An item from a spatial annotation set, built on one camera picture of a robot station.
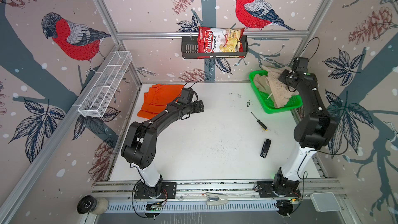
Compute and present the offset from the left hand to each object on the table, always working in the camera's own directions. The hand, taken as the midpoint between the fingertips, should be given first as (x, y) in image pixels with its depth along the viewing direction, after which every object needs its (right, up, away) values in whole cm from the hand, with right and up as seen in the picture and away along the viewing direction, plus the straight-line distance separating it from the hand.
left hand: (199, 106), depth 90 cm
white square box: (+59, -43, -21) cm, 76 cm away
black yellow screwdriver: (+40, -13, +5) cm, 42 cm away
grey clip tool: (+9, -41, -21) cm, 47 cm away
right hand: (+49, +17, -1) cm, 52 cm away
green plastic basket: (+48, +2, +15) cm, 50 cm away
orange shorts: (-31, +5, +20) cm, 37 cm away
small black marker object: (+37, -23, -6) cm, 44 cm away
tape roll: (-44, -38, -29) cm, 65 cm away
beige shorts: (+47, +7, -5) cm, 48 cm away
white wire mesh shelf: (-48, +3, -20) cm, 52 cm away
